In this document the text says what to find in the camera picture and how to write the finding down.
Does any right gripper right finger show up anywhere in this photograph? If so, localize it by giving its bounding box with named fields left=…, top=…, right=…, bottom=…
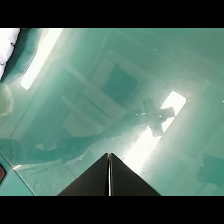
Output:
left=109, top=152, right=162, bottom=197

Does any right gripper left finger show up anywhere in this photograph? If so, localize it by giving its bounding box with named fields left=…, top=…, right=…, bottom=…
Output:
left=57, top=152, right=110, bottom=197

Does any white garment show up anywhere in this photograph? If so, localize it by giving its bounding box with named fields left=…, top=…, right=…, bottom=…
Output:
left=0, top=28, right=21, bottom=79

